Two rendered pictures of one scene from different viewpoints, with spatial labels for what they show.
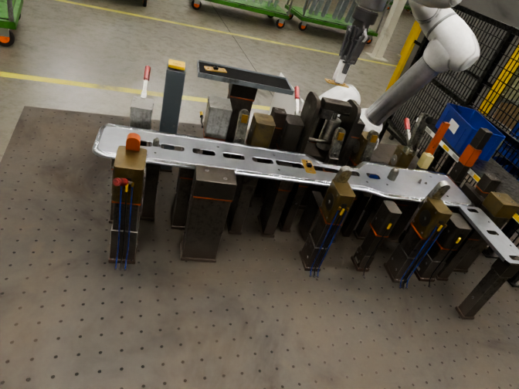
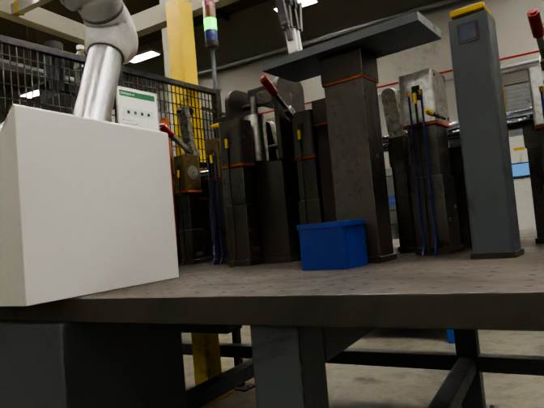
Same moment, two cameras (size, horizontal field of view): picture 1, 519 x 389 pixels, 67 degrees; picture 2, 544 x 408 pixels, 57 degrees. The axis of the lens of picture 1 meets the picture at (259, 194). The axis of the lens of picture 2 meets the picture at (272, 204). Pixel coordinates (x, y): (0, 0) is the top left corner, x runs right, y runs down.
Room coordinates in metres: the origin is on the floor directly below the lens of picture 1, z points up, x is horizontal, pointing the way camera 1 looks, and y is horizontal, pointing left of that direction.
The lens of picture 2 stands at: (2.24, 0.95, 0.78)
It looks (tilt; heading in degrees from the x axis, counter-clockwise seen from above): 3 degrees up; 235
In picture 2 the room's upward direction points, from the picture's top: 5 degrees counter-clockwise
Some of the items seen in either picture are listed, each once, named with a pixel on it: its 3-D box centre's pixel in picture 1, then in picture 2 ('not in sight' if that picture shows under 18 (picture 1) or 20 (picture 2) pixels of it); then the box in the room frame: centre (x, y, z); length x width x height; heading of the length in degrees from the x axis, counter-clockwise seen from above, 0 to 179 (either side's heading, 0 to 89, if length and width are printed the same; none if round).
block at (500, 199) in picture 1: (478, 234); not in sight; (1.35, -0.88, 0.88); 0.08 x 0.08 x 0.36; 19
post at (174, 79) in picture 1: (169, 121); (484, 137); (1.39, 0.44, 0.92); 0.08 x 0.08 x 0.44; 19
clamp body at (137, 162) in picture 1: (126, 211); not in sight; (0.85, 0.36, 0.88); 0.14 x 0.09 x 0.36; 19
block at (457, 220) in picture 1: (440, 251); not in sight; (1.21, -0.71, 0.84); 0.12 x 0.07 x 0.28; 19
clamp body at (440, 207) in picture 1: (417, 245); not in sight; (1.16, -0.60, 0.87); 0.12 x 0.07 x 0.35; 19
